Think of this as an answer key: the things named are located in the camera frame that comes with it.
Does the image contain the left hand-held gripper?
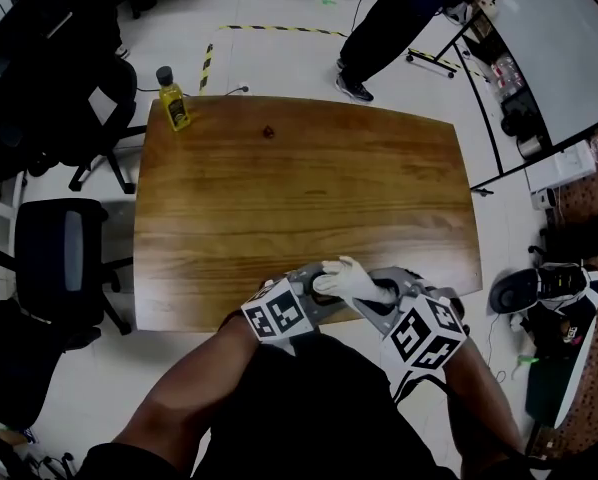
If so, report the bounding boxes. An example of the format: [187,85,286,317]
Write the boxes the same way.
[239,261,353,355]

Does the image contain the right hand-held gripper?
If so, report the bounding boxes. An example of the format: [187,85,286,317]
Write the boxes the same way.
[351,266,469,385]

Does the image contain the white cloth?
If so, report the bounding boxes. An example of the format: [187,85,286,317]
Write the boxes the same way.
[312,254,401,306]

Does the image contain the yellow bottle with black cap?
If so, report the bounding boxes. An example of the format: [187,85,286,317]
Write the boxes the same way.
[154,65,192,133]

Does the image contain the person's right forearm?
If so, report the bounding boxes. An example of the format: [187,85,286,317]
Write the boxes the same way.
[442,336,526,470]

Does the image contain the person's left forearm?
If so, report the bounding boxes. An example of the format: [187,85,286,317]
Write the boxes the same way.
[110,312,261,470]

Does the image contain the black round device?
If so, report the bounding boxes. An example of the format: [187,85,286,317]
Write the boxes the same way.
[488,267,541,315]

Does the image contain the person's black clothing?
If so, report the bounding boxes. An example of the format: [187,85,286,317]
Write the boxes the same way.
[77,331,461,480]

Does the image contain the metal cup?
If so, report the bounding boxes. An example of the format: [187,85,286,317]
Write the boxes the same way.
[515,134,549,163]

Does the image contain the white box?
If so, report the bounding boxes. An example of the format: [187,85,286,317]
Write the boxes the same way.
[522,139,598,193]

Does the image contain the black bag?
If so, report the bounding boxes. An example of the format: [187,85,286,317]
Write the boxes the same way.
[500,86,551,140]

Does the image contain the yellow black floor tape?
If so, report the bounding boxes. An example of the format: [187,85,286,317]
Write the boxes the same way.
[217,23,351,38]
[198,42,215,97]
[407,46,486,83]

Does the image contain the black office chair grey armrests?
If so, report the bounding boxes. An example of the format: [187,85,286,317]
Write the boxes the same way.
[0,197,134,338]

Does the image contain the whiteboard on black stand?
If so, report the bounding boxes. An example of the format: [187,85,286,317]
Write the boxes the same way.
[405,0,598,195]

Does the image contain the large black office chair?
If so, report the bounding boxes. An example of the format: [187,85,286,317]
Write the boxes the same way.
[0,0,149,195]

